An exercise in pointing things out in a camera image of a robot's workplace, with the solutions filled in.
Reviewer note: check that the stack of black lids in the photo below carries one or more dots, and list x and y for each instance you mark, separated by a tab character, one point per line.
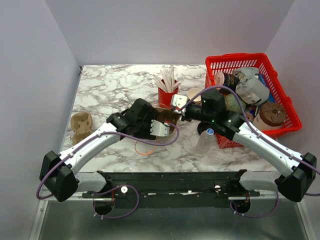
203	126

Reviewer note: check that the green melon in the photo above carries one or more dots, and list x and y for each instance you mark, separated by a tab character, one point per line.
232	104

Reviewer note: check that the red straw cup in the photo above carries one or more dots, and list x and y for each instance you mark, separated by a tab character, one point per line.
165	98

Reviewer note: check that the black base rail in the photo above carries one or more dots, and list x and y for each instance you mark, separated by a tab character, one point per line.
172	189

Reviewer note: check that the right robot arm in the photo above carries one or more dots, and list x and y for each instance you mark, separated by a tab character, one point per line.
294	172

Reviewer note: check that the paper takeout bag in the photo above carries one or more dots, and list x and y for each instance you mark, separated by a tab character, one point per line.
164	115

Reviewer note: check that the dark chip canister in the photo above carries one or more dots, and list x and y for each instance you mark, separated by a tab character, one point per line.
227	80

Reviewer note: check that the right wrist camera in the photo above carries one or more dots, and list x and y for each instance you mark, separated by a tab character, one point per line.
177	102

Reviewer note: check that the clear plastic water bottle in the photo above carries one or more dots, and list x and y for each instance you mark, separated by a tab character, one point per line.
207	140

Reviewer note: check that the cardboard cup carrier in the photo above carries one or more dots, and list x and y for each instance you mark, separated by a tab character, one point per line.
81	123

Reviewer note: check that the grey crumpled bag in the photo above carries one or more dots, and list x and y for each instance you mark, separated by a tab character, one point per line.
251	90

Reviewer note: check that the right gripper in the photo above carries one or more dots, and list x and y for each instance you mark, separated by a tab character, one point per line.
184	117

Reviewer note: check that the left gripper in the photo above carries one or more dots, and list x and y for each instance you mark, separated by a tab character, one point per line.
146	135

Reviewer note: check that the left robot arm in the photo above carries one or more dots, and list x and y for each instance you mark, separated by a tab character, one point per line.
60	172

